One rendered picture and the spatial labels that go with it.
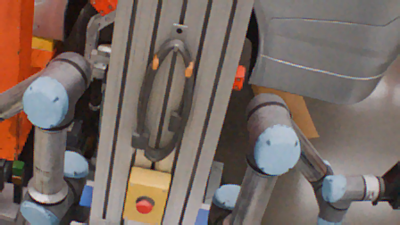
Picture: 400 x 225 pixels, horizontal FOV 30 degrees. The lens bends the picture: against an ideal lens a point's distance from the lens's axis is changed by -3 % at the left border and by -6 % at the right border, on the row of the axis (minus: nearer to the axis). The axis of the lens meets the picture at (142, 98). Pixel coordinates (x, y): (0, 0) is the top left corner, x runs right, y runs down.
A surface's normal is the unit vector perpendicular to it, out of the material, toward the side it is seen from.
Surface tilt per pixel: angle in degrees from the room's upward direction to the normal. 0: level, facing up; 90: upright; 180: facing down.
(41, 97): 83
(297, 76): 90
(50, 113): 82
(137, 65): 90
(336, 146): 0
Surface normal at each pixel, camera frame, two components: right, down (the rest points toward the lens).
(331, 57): -0.19, 0.62
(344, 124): 0.13, -0.75
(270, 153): 0.12, 0.55
